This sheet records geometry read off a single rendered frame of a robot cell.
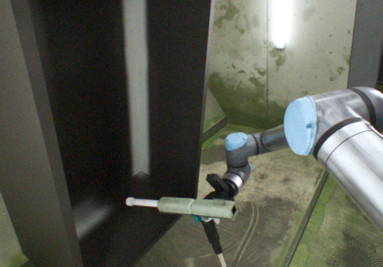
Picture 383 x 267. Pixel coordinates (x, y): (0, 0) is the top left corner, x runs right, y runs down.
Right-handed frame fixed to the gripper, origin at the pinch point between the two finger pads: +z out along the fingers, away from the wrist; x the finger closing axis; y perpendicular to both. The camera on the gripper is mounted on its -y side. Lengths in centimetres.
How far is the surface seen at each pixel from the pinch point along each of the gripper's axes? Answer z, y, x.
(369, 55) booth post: -178, -10, -49
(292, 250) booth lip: -52, 60, -8
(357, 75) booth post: -179, 3, -40
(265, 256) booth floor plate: -43, 58, 3
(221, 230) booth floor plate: -50, 52, 31
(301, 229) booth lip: -69, 61, -9
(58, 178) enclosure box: 36, -37, 5
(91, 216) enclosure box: 8, 0, 50
